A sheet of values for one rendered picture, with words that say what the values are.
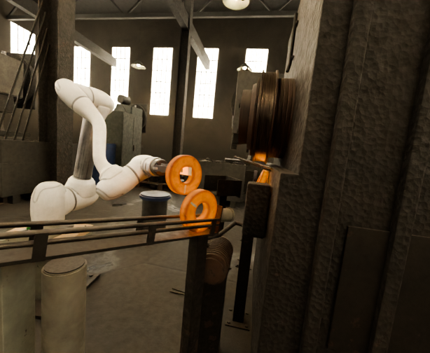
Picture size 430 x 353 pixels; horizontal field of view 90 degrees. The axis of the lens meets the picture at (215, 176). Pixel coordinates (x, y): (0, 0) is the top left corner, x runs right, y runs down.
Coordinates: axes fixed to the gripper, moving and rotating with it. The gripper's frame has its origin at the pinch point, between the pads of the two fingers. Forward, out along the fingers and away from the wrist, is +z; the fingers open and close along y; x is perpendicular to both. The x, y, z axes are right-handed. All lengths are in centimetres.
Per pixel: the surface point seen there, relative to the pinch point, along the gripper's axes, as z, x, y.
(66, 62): -303, 127, -16
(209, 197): 11.9, -8.7, -2.9
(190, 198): 11.5, -8.5, 5.8
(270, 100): 15.9, 31.6, -31.9
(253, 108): 7.1, 29.5, -31.8
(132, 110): -730, 171, -300
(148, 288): -55, -80, -17
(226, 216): 12.6, -17.0, -11.9
